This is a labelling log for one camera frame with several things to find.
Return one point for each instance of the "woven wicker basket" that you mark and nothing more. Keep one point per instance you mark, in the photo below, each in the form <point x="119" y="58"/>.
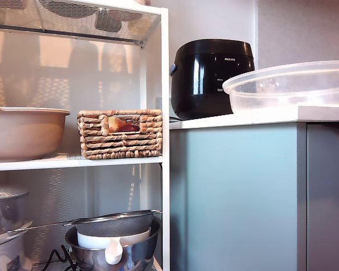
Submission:
<point x="118" y="144"/>

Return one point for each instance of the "metal mesh strainer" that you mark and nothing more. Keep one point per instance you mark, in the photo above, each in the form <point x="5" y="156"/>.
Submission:
<point x="115" y="226"/>

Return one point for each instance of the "white plastic measuring jug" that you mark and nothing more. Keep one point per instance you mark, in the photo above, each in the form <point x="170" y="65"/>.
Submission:
<point x="114" y="252"/>

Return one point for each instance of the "white metal shelf unit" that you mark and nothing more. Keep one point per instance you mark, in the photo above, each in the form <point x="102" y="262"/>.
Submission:
<point x="165" y="146"/>

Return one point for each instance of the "dark grey container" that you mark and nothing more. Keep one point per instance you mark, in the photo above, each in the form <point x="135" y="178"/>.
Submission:
<point x="108" y="21"/>

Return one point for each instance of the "white electric cooker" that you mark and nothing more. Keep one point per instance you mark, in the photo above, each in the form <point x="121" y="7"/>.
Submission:
<point x="5" y="254"/>

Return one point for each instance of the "clear plastic microwave lid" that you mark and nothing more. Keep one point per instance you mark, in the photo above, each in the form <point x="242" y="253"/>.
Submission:
<point x="285" y="94"/>

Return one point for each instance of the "large beige pot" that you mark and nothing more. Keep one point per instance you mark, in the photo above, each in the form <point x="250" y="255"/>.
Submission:
<point x="25" y="132"/>

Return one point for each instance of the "dark round pan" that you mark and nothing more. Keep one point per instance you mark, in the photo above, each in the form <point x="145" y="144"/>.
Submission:
<point x="67" y="7"/>

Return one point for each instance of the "yellowish round produce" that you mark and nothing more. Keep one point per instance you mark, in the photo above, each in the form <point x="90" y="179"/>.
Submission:
<point x="114" y="124"/>

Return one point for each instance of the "black Philips rice cooker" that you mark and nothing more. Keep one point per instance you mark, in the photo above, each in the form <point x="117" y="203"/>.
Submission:
<point x="203" y="79"/>

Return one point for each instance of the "steel pot with lid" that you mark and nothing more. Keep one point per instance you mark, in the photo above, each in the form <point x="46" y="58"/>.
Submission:
<point x="5" y="209"/>

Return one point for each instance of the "pale round container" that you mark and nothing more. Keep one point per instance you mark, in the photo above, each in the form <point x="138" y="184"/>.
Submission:
<point x="137" y="26"/>

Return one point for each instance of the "red round produce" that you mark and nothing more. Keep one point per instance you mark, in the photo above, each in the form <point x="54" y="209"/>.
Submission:
<point x="128" y="127"/>

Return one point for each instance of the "steel mixing bowl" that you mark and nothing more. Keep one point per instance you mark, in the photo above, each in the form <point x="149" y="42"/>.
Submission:
<point x="135" y="254"/>

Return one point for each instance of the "teal kitchen cabinet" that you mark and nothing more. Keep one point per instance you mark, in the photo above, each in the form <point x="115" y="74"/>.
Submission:
<point x="237" y="197"/>

